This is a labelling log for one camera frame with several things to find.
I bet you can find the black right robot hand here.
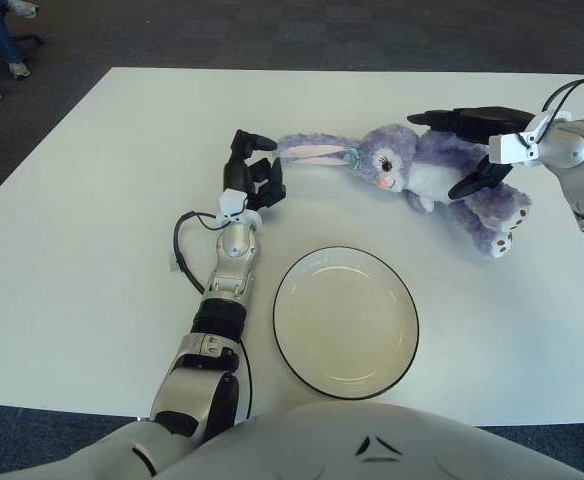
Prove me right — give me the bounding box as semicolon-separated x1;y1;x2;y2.
405;104;537;201

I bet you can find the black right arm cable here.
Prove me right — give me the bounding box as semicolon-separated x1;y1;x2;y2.
541;75;584;131

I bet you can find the purple plush bunny doll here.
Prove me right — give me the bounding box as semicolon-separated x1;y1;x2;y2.
275;124;533;260

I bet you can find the grey robot torso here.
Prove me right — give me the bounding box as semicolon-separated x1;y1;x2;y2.
0;399;584;480

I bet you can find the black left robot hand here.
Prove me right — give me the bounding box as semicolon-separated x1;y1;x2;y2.
221;128;288;214

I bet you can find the black office chair base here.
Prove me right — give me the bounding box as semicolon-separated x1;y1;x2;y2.
0;29;46;71

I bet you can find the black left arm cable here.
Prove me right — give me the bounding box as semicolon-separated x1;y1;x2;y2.
172;210;253;426

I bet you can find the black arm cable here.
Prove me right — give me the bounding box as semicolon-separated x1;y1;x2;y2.
541;75;584;131
172;210;253;426

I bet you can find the white plate with black rim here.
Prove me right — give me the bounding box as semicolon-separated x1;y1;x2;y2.
272;244;421;400

